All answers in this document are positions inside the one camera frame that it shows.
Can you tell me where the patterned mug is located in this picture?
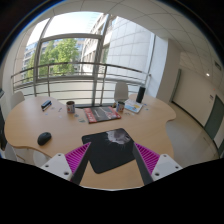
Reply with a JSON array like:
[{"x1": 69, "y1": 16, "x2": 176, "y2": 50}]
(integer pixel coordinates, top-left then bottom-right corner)
[
  {"x1": 66, "y1": 101, "x2": 75, "y2": 113},
  {"x1": 116, "y1": 101, "x2": 125, "y2": 112}
]

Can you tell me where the red magazine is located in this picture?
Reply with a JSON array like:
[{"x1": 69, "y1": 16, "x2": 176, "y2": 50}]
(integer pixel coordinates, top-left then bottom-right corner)
[{"x1": 84, "y1": 106, "x2": 121, "y2": 124}]

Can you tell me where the white chair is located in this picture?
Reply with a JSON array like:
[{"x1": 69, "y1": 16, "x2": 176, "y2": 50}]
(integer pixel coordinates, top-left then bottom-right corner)
[
  {"x1": 114, "y1": 82, "x2": 128, "y2": 101},
  {"x1": 10, "y1": 91, "x2": 25, "y2": 108},
  {"x1": 4, "y1": 143, "x2": 49, "y2": 167}
]

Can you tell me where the black cylindrical speaker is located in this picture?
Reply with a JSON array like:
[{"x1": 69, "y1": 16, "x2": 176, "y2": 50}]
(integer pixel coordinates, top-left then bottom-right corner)
[{"x1": 136, "y1": 86, "x2": 145, "y2": 103}]

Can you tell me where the black cat mouse pad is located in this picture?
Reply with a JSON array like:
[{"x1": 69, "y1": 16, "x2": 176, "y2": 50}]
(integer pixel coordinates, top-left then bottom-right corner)
[{"x1": 82, "y1": 128, "x2": 135, "y2": 174}]

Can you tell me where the black stapler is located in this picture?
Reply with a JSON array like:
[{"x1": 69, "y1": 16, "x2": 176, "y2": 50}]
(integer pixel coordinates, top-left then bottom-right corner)
[{"x1": 41, "y1": 100, "x2": 52, "y2": 111}]

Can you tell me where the patterned mug right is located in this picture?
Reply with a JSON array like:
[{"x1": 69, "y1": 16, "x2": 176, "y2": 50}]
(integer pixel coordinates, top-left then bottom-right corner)
[{"x1": 116, "y1": 101, "x2": 125, "y2": 112}]

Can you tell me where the black computer mouse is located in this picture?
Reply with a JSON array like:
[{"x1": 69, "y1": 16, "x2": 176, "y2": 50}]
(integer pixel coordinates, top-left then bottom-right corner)
[{"x1": 37, "y1": 132, "x2": 52, "y2": 146}]

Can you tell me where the patterned mug left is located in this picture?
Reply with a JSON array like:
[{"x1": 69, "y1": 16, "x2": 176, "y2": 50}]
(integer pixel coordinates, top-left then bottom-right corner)
[{"x1": 66, "y1": 101, "x2": 75, "y2": 113}]

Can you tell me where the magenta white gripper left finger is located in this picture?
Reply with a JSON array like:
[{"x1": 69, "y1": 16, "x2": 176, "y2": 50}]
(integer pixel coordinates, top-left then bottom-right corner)
[{"x1": 41, "y1": 143, "x2": 91, "y2": 185}]

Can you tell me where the metal balcony railing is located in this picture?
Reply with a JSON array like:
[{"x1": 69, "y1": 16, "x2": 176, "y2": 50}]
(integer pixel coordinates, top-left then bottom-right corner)
[{"x1": 11, "y1": 62, "x2": 150, "y2": 95}]

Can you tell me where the white chair far side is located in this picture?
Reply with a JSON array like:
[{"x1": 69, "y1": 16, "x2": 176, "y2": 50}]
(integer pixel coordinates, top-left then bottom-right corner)
[{"x1": 114, "y1": 82, "x2": 128, "y2": 101}]

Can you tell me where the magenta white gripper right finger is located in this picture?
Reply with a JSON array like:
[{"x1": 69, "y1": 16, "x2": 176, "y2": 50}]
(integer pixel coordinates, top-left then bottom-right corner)
[{"x1": 133, "y1": 143, "x2": 182, "y2": 185}]

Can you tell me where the white chair near left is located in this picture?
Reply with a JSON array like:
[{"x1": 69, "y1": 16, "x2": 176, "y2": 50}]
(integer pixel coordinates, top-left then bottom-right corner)
[{"x1": 4, "y1": 143, "x2": 49, "y2": 167}]

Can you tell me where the green door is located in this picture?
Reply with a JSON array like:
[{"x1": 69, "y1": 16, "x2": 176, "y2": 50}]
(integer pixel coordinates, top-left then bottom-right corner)
[{"x1": 205, "y1": 96, "x2": 224, "y2": 139}]

